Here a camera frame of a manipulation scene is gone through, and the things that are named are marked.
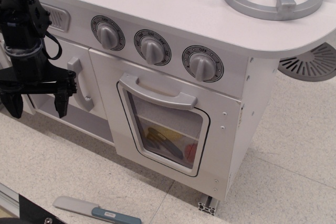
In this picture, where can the yellow toy food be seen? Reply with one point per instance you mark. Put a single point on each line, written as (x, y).
(168, 133)

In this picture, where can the white toy kitchen stove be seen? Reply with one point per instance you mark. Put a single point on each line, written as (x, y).
(249, 48)

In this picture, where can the grey vent panel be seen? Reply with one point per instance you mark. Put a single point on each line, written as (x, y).
(60, 18)

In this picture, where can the aluminium rail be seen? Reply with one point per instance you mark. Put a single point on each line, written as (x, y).
(9, 201)

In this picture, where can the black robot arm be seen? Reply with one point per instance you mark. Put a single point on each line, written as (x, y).
(24, 25)

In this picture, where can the toy knife blue handle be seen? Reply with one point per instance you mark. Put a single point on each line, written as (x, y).
(93, 210)

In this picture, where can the grey cabinet door handle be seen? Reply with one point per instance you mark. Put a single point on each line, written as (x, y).
(82, 97)

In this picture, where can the grey right control knob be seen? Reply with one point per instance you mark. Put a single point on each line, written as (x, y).
(202, 64)

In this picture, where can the grey control knob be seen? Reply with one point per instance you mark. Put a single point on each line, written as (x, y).
(152, 47)
(202, 64)
(108, 33)

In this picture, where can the red toy fruit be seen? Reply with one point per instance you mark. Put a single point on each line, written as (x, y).
(190, 152)

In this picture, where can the grey left control knob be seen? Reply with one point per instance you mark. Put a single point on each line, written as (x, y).
(108, 33)

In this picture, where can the grey round slotted plate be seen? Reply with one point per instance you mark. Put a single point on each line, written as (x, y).
(315, 65)

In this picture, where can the aluminium extrusion foot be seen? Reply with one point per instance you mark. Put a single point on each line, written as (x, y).
(208, 204)

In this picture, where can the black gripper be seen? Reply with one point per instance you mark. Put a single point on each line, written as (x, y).
(32, 73)

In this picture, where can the grey oven door handle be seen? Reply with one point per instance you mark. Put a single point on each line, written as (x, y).
(182, 101)

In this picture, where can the white oven door with window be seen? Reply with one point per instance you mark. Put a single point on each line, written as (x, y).
(177, 129)

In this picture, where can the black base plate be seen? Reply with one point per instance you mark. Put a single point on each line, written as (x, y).
(33, 213)

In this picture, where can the grey middle control knob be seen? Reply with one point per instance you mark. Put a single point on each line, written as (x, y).
(152, 47)

